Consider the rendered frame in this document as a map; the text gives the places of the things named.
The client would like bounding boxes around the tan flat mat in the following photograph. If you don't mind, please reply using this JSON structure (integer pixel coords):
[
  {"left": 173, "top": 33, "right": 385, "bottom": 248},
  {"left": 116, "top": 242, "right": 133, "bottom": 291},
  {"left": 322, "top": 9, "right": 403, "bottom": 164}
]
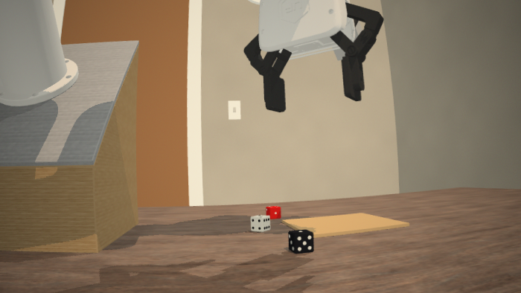
[{"left": 282, "top": 213, "right": 409, "bottom": 238}]

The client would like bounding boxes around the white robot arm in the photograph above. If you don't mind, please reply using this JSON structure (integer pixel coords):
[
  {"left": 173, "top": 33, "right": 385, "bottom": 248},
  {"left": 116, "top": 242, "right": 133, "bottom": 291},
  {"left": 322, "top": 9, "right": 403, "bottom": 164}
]
[{"left": 0, "top": 0, "right": 79, "bottom": 106}]

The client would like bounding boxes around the red die with white pips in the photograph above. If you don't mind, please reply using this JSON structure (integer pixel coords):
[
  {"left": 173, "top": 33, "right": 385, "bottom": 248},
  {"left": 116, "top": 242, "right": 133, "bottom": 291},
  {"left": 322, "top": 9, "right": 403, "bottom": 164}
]
[{"left": 266, "top": 206, "right": 281, "bottom": 219}]

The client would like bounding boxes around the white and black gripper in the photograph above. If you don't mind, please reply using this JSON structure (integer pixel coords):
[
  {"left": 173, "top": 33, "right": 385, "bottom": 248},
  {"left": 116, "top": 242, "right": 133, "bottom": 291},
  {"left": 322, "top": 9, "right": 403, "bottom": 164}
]
[{"left": 243, "top": 0, "right": 384, "bottom": 112}]

